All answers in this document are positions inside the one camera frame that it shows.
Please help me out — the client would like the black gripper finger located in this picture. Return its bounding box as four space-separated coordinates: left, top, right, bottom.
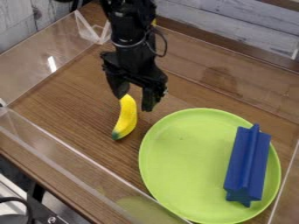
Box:
107 71 129 99
141 87 164 112

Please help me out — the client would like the clear acrylic enclosure wall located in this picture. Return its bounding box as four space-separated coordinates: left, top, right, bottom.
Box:
0 13 299 224

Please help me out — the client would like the black cable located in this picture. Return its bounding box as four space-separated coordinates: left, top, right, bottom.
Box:
144 25 169 59

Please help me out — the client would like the clear acrylic corner bracket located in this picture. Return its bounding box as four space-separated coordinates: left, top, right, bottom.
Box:
73 10 112 46

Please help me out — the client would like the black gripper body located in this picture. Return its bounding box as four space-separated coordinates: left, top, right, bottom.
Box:
100 40 168 95

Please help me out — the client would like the yellow toy banana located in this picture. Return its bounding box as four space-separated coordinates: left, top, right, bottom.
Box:
112 94 137 140

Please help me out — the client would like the green round plate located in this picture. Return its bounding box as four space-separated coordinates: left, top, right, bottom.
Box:
139 108 282 224

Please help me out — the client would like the blue star-shaped block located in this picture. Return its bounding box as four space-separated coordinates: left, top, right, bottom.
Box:
223 124 271 207

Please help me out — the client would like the black metal table stand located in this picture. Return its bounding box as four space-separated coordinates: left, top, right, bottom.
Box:
0 156 69 224

